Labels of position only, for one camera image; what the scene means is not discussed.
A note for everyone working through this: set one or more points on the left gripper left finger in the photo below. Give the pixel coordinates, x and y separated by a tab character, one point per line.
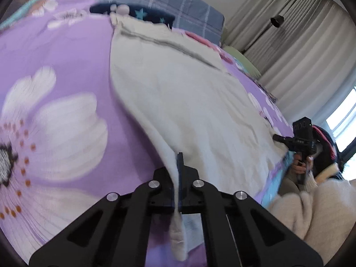
114	231

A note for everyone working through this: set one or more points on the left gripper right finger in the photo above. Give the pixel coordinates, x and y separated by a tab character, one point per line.
237	230

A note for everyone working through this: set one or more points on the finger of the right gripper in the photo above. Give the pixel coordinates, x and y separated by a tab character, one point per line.
283	140

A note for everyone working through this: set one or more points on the beige t-shirt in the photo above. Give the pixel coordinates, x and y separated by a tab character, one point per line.
187	101

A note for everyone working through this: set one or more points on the person's right hand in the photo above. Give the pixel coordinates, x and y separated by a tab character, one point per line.
299	166

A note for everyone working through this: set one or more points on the green pillow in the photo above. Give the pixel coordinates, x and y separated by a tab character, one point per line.
243	63

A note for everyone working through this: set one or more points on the beige curtain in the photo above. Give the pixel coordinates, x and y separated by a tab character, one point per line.
308	63

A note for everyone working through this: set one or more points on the folded pink garment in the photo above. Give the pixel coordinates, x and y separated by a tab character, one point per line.
210	45

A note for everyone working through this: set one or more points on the purple floral bedsheet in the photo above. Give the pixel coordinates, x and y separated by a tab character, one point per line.
66	139

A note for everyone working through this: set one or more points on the black floor lamp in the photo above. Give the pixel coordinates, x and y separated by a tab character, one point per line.
275	21

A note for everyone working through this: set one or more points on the navy star-patterned garment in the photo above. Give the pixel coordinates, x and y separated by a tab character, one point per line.
137	11

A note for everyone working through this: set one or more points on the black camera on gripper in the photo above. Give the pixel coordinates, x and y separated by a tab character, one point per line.
303	131

